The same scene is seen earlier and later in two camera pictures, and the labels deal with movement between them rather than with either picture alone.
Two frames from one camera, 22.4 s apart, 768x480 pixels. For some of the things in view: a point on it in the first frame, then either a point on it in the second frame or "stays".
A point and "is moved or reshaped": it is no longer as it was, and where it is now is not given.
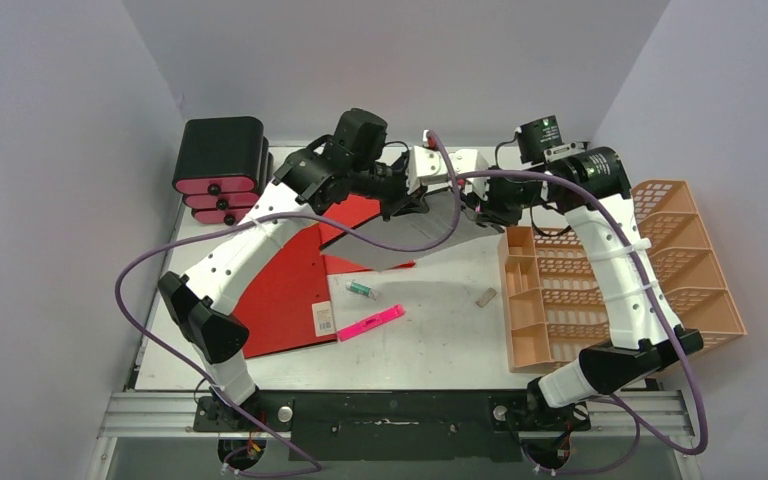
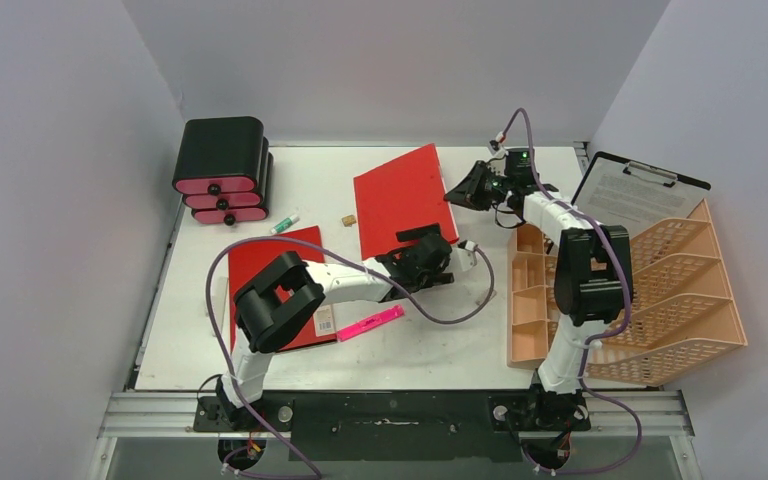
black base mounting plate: (392, 425) stays
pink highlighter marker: (369, 322) stays
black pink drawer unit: (222, 165) stays
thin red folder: (354, 210) is moved or reshaped
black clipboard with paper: (415, 228) -> (617, 192)
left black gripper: (404, 204) -> (440, 275)
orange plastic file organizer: (554, 307) stays
